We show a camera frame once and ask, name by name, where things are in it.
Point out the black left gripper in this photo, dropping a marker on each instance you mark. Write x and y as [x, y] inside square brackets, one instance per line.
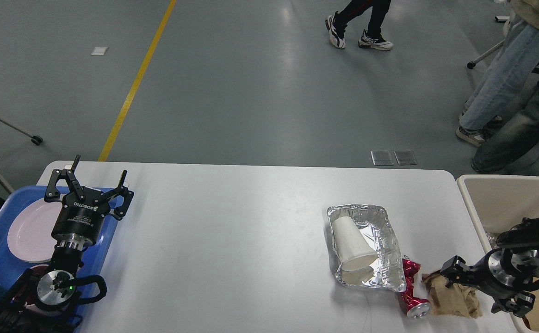
[82, 219]

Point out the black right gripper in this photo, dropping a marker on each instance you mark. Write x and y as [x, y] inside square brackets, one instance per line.
[496, 276]

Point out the brown paper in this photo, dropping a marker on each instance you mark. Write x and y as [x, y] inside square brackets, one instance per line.
[457, 299]

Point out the pink plate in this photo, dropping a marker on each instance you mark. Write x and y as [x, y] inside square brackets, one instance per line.
[29, 237]

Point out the crushed red can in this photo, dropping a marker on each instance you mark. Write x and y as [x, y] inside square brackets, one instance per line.
[414, 307]

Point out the pink mug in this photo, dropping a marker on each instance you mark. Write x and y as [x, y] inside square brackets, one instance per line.
[38, 268]

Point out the aluminium foil tray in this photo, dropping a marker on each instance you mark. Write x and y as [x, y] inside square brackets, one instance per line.
[387, 271]

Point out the white paper cup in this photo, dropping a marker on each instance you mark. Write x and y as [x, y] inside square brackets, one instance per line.
[352, 249]

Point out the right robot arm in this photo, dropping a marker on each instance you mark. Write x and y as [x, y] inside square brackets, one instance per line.
[523, 240]

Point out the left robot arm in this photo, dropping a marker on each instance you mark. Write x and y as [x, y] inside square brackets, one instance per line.
[83, 263]

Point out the beige plastic bin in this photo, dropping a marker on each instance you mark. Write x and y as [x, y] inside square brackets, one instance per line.
[495, 204]

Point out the blue plastic tray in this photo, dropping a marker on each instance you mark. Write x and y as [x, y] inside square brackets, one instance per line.
[10, 266]

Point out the person in grey jeans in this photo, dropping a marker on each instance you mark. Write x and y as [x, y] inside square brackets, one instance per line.
[511, 142]

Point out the floor socket plate right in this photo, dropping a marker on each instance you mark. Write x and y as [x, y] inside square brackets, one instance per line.
[405, 157]

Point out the floor socket plate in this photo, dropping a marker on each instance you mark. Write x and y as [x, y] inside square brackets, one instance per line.
[382, 158]
[405, 157]

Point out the floor socket plate left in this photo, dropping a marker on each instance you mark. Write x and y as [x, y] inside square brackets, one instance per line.
[382, 158]

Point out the person in light jeans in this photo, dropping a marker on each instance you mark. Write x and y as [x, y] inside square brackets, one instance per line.
[506, 75]

